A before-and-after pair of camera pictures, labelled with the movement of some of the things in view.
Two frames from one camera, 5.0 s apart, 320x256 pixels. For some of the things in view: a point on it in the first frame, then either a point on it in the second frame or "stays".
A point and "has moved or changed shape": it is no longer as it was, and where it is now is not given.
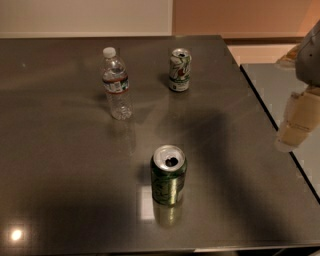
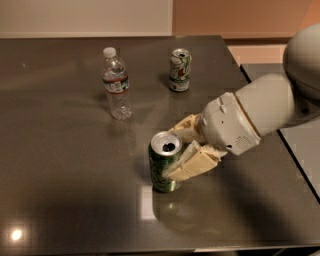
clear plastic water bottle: (116, 83) stays
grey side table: (275, 86) stays
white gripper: (309, 63) → (227, 125)
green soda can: (168, 165) has moved or changed shape
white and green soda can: (180, 70) stays
